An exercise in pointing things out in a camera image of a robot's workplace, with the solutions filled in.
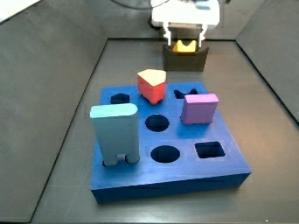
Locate yellow arch block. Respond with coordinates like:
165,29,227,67
172,40,197,53

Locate black cable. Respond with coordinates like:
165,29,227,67
109,0,171,11

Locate dark grey curved fixture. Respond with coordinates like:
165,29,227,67
163,45,209,72

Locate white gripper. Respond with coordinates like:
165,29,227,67
149,0,220,48

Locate light blue tall block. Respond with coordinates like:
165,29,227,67
89,103,140,166

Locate purple rectangular block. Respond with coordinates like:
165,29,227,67
181,94,219,124

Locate blue shape sorter base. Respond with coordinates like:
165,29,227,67
91,82,251,202

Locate red pentagon block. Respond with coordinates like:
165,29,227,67
137,69,165,105

